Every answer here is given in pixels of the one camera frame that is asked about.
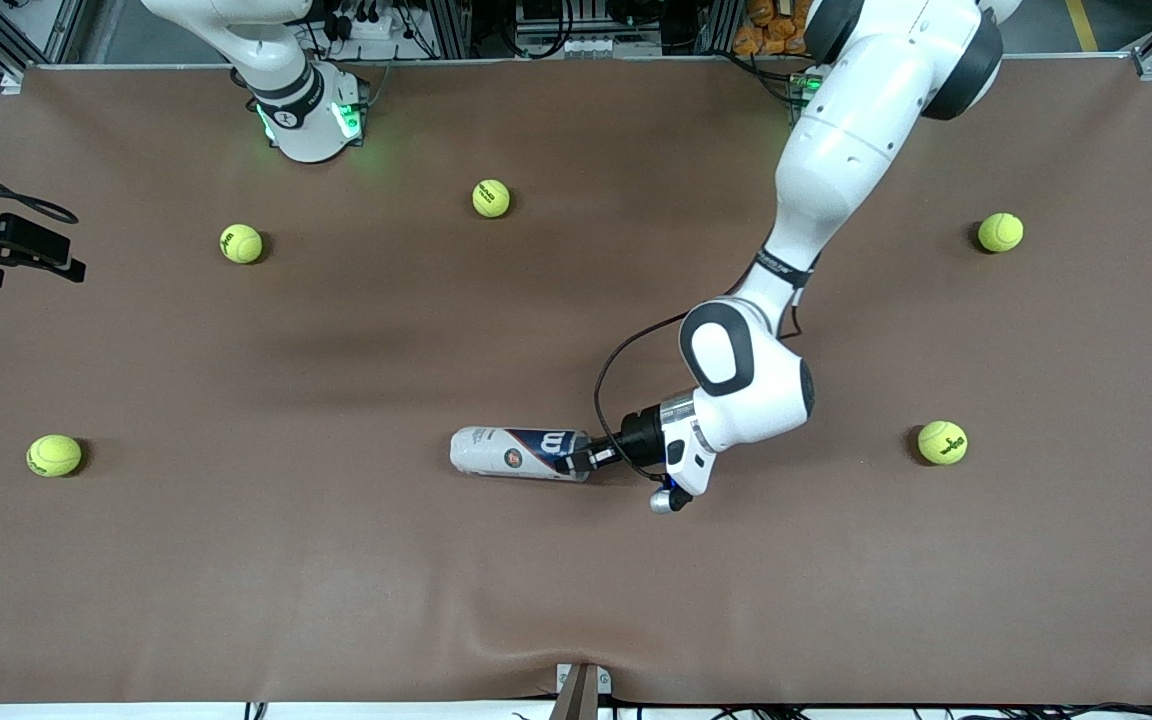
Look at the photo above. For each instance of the metal clamp bracket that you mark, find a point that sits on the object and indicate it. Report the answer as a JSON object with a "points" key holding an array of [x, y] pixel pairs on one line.
{"points": [[581, 690]]}

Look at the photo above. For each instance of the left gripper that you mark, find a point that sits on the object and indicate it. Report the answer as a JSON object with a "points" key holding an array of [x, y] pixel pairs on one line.
{"points": [[640, 437]]}

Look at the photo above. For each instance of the bag of orange items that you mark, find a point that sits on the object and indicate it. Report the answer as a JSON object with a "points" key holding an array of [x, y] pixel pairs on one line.
{"points": [[771, 28]]}

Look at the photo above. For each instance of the white terminal block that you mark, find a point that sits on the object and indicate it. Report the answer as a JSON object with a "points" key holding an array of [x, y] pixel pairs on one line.
{"points": [[581, 46]]}

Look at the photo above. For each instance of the white blue tennis ball can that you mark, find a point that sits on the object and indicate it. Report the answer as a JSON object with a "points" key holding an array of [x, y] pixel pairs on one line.
{"points": [[511, 453]]}

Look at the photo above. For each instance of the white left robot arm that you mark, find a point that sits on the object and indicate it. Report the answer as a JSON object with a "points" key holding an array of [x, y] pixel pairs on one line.
{"points": [[836, 150]]}

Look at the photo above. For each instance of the brown table mat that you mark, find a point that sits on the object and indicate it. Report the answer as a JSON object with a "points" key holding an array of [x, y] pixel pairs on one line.
{"points": [[336, 560]]}

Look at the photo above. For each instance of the white power strip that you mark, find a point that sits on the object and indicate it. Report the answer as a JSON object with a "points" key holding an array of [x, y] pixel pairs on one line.
{"points": [[368, 25]]}

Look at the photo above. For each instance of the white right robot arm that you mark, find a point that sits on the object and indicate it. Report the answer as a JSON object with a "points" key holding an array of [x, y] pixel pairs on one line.
{"points": [[286, 90]]}

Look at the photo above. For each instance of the yellow tennis ball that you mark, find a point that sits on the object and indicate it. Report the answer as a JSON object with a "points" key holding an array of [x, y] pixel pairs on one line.
{"points": [[1000, 232], [241, 244], [54, 455], [942, 442], [491, 198]]}

